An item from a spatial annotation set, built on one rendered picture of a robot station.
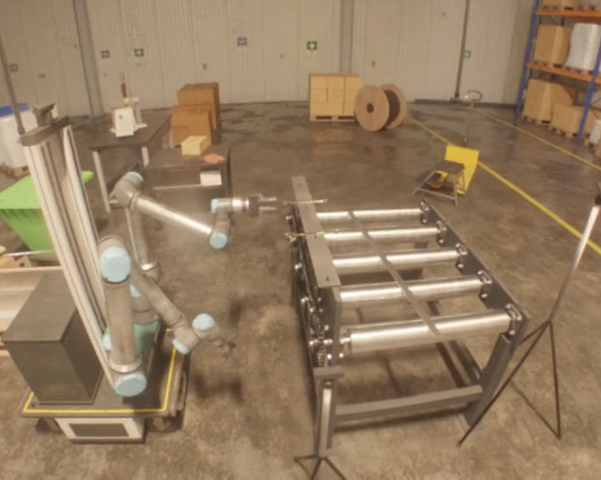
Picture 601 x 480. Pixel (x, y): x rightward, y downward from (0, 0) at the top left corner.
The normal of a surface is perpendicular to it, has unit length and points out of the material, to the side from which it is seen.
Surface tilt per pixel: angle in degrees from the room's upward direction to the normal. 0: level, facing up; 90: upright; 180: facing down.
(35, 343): 90
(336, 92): 90
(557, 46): 90
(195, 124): 90
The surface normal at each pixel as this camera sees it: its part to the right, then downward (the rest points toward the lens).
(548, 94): 0.11, 0.50
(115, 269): 0.53, 0.31
